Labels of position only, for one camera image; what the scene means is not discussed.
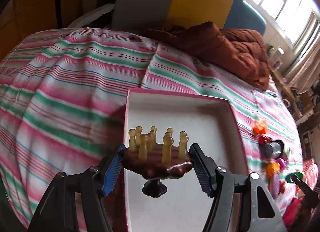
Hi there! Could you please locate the yellow plastic casing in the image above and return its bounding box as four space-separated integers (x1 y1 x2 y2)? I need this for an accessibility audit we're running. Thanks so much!
265 162 280 179

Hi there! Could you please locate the red plastic clip block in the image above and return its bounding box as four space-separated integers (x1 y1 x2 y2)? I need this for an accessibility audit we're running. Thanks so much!
258 134 273 146

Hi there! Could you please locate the orange plastic connector block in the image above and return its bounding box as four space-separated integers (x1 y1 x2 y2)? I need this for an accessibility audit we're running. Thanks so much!
253 119 268 134

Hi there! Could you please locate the green plastic flanged piece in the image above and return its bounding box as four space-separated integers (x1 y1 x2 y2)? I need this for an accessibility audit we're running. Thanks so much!
285 171 304 183

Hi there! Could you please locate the black grey filter cup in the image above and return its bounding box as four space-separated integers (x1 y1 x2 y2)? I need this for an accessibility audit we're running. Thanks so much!
262 139 284 159

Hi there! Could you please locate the brown peg board toy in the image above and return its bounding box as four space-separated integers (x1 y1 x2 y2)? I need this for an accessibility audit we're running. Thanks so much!
120 126 193 198

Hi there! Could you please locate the window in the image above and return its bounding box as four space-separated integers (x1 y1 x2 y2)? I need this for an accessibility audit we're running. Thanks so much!
246 0 319 54

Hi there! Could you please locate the striped pink green bedspread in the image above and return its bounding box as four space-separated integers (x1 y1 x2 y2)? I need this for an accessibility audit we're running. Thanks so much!
1 28 303 227

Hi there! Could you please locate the yellow cushion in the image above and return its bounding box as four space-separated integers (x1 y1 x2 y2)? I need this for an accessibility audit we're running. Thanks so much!
165 0 233 28

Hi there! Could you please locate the wooden side shelf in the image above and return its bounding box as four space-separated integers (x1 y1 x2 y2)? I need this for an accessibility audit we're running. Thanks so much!
271 69 295 101

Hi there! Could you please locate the pink white cardboard box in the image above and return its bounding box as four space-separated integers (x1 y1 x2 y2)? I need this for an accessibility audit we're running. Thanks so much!
109 87 251 232

